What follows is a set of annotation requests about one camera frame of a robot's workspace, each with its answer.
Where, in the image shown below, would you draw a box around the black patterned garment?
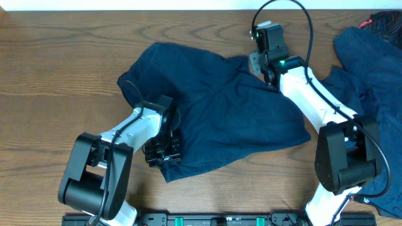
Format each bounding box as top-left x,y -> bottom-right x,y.
359,11 -> 401,49

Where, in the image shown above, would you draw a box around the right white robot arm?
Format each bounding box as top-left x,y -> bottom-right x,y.
249,50 -> 383,225

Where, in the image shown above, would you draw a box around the dark blue clothes pile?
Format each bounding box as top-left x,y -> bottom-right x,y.
322,28 -> 401,218

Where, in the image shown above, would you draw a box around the dark blue shorts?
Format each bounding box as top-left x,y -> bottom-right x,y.
117,42 -> 310,182

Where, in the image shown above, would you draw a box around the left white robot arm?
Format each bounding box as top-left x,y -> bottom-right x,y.
58,95 -> 181,225

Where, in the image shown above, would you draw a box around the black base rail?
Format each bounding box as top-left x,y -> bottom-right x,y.
61,211 -> 377,226

